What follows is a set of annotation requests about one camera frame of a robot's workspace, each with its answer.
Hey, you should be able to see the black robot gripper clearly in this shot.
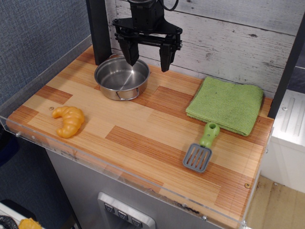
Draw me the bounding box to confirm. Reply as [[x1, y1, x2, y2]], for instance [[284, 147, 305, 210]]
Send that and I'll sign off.
[[112, 0, 183, 72]]

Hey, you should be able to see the green and grey toy spatula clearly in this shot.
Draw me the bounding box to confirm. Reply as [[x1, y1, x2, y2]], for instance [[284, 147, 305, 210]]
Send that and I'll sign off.
[[183, 122, 220, 173]]

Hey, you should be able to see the green folded towel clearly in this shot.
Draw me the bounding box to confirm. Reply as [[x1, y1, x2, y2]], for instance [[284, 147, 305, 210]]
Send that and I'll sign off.
[[186, 77, 263, 136]]

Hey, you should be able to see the stainless steel pot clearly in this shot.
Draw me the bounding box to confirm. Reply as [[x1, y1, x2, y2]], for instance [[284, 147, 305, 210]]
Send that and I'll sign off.
[[94, 57, 150, 101]]

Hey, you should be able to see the orange toy croissant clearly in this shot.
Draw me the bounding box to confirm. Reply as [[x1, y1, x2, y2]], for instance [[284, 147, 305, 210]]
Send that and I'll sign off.
[[52, 106, 85, 138]]

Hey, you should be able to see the grey toy fridge cabinet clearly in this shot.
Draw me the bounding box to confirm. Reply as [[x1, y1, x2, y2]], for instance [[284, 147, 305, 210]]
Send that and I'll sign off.
[[47, 150, 242, 229]]

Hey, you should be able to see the silver dispenser button panel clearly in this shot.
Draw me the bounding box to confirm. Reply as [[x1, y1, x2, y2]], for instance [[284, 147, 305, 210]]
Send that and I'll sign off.
[[97, 192, 156, 229]]

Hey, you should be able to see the white metal cabinet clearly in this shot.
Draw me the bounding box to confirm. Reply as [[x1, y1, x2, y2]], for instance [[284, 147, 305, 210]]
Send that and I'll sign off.
[[261, 90, 305, 193]]

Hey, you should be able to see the clear acrylic edge guard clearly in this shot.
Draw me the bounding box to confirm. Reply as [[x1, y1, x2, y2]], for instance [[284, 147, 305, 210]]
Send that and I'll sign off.
[[7, 42, 278, 221]]

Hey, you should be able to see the yellow object bottom left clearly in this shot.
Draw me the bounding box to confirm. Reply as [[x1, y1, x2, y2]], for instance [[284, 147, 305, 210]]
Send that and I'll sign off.
[[18, 218, 42, 229]]

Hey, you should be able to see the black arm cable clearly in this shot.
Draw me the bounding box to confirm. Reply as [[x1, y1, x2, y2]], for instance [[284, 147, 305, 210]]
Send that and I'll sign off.
[[160, 0, 180, 11]]

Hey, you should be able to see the black vertical post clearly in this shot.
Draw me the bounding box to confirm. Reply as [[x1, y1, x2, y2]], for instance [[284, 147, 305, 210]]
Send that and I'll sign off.
[[86, 0, 112, 65]]

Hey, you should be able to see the dark right vertical post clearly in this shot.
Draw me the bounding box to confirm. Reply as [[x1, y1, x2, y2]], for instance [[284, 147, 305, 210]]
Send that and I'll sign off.
[[268, 15, 305, 119]]

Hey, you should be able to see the black braided cable bottom left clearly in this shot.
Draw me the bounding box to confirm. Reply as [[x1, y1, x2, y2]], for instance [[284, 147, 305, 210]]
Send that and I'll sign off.
[[0, 215, 20, 229]]

